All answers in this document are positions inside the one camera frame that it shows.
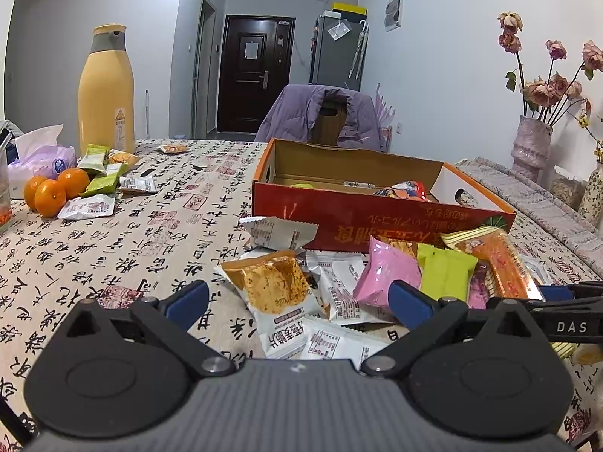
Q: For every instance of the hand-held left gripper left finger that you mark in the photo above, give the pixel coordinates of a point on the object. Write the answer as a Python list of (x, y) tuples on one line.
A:
[(188, 299)]

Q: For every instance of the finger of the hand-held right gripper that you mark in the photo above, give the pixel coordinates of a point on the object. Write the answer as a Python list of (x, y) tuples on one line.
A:
[(556, 292), (565, 305)]

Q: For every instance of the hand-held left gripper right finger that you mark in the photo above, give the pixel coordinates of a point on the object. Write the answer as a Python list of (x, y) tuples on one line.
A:
[(410, 303)]

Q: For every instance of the pink snack packet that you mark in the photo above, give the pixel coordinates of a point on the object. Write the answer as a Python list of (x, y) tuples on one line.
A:
[(476, 287), (384, 273)]

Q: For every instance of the long orange snack packet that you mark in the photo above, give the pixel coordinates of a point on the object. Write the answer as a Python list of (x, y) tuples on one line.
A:
[(499, 259)]

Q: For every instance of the brown cracker snack packet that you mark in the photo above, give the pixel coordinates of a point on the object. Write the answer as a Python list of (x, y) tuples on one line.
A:
[(273, 282)]

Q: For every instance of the orange cardboard box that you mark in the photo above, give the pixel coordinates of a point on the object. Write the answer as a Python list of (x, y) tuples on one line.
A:
[(339, 221)]

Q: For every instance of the person's right hand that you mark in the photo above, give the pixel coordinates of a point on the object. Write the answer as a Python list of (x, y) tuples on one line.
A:
[(589, 354)]

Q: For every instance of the lime green snack packet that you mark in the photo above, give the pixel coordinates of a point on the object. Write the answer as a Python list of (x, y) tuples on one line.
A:
[(445, 270)]

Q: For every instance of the white snack packet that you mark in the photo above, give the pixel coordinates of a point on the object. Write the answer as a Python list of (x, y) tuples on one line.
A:
[(341, 294), (87, 207), (329, 343), (137, 184), (278, 233)]

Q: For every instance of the grey patterned folded cloth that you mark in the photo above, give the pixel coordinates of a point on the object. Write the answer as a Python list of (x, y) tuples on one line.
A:
[(541, 207)]

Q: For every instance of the patterned ceramic vase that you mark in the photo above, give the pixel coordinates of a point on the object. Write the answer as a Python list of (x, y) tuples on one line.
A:
[(592, 197)]

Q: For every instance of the orange blue snack packet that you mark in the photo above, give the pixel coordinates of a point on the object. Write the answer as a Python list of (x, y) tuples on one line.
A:
[(400, 190)]

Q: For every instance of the pink textured vase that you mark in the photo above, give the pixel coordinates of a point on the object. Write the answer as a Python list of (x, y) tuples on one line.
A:
[(531, 146)]

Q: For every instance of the flat orange snack packet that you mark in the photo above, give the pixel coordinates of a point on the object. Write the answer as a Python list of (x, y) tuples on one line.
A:
[(173, 149)]

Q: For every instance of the small orange snack packet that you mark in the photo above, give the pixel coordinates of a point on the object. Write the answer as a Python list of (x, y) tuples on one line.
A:
[(123, 157)]

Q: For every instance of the yellow-green snack packet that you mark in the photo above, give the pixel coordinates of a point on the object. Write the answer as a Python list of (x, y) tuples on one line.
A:
[(301, 185)]

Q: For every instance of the tangerine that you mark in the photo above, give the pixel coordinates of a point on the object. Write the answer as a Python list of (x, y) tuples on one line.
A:
[(49, 197), (32, 190), (74, 181)]

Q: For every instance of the wooden chair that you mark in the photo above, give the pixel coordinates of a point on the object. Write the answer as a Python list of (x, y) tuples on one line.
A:
[(329, 125)]

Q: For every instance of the purple tissue pack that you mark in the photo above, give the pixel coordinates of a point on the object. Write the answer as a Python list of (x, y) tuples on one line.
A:
[(44, 160)]

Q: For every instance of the dried pink roses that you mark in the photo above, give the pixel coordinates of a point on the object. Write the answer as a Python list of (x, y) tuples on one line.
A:
[(546, 89)]

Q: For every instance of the purple puffer jacket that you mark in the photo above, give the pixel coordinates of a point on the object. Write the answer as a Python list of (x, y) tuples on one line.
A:
[(292, 113)]

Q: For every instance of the yellow insulated bottle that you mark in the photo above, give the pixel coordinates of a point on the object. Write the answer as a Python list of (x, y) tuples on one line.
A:
[(106, 99)]

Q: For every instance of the dark entrance door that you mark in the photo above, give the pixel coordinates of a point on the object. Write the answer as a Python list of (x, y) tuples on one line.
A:
[(245, 84)]

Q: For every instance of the dark clothes pile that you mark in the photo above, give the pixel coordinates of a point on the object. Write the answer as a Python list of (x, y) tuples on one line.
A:
[(9, 132)]

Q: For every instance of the grey refrigerator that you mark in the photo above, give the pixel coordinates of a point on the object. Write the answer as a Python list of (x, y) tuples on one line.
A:
[(332, 61)]

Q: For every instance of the hanging folded umbrellas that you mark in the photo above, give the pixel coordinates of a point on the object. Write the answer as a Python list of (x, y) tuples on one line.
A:
[(359, 52)]

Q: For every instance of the yellow box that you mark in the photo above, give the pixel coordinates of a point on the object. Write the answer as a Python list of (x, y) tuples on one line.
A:
[(349, 9)]

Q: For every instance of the white wall panel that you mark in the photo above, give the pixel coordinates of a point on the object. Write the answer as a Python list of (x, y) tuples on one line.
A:
[(394, 12)]

